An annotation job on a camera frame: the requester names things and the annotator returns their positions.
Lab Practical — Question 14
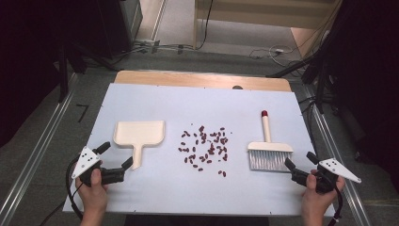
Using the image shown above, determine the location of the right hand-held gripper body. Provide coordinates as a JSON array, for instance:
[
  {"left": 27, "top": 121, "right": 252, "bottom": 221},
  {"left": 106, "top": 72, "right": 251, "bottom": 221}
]
[{"left": 291, "top": 157, "right": 362, "bottom": 195}]

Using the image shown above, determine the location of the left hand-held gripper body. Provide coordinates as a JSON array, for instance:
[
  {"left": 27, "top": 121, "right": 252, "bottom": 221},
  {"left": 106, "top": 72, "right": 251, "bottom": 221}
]
[{"left": 71, "top": 146, "right": 126, "bottom": 188}]

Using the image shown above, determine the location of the white brush with red cap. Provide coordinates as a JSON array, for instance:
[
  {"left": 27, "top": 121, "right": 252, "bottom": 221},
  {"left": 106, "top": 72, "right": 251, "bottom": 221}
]
[{"left": 247, "top": 109, "right": 295, "bottom": 172}]

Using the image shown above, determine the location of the cream plastic dustpan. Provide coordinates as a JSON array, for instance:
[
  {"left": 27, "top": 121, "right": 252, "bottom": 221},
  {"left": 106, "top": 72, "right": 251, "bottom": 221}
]
[{"left": 112, "top": 120, "right": 167, "bottom": 170}]

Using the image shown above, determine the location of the heap of red kidney beans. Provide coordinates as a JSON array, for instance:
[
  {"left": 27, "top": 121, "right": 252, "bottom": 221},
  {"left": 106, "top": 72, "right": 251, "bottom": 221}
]
[{"left": 177, "top": 125, "right": 233, "bottom": 178}]

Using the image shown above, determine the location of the person's left hand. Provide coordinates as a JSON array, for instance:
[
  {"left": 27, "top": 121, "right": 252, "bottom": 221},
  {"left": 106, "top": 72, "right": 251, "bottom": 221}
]
[{"left": 74, "top": 168, "right": 109, "bottom": 217}]

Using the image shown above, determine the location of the person's right hand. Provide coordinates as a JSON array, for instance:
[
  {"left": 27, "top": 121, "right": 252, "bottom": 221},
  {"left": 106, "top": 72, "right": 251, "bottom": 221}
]
[{"left": 300, "top": 169, "right": 346, "bottom": 217}]

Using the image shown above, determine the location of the black metal stand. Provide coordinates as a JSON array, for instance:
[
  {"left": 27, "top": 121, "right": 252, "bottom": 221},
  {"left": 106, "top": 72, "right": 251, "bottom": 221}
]
[
  {"left": 266, "top": 46, "right": 334, "bottom": 115},
  {"left": 46, "top": 40, "right": 120, "bottom": 103}
]

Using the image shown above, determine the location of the white table sheet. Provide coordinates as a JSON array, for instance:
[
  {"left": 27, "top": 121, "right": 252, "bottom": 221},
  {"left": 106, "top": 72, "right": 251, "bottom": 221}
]
[{"left": 62, "top": 82, "right": 337, "bottom": 218}]

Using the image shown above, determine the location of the dark curtain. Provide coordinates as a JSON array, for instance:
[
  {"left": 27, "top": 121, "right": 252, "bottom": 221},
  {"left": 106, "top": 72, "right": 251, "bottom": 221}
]
[
  {"left": 326, "top": 0, "right": 399, "bottom": 189},
  {"left": 0, "top": 0, "right": 104, "bottom": 149}
]

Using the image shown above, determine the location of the black cabinet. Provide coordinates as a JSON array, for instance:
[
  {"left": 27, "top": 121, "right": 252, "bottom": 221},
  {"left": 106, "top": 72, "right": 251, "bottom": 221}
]
[{"left": 93, "top": 0, "right": 144, "bottom": 59}]

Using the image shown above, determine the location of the right hand-held gripper black cable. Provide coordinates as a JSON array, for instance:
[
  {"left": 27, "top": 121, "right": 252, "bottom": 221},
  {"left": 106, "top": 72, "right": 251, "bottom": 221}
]
[{"left": 323, "top": 175, "right": 344, "bottom": 226}]

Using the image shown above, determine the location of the hand-held gripper black cable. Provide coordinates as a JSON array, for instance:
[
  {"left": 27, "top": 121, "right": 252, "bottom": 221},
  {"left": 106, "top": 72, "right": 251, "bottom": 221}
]
[
  {"left": 65, "top": 155, "right": 85, "bottom": 220},
  {"left": 323, "top": 175, "right": 344, "bottom": 226}
]

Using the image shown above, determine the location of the aluminium floor rail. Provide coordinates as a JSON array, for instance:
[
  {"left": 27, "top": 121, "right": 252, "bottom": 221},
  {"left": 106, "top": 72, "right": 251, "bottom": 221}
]
[
  {"left": 0, "top": 73, "right": 79, "bottom": 226},
  {"left": 303, "top": 85, "right": 374, "bottom": 226}
]

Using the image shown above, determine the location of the left hand-held gripper black cable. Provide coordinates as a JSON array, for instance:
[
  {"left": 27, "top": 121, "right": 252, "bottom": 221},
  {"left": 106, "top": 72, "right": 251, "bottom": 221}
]
[{"left": 65, "top": 155, "right": 85, "bottom": 220}]

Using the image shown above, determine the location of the white floor cable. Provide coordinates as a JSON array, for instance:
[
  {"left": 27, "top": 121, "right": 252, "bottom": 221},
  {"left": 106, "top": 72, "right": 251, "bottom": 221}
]
[{"left": 248, "top": 44, "right": 295, "bottom": 69}]

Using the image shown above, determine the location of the bundle of floor cables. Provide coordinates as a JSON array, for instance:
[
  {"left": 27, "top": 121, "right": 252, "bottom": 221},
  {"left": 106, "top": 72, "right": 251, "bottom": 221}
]
[{"left": 111, "top": 39, "right": 196, "bottom": 64}]

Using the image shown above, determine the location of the light wooden furniture frame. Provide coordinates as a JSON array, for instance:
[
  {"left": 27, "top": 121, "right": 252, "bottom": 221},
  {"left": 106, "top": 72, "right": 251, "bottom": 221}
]
[{"left": 192, "top": 0, "right": 344, "bottom": 59}]

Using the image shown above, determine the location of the black hanging cable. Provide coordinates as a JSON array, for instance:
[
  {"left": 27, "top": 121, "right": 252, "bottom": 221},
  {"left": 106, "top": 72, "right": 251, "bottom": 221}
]
[{"left": 196, "top": 0, "right": 215, "bottom": 51}]

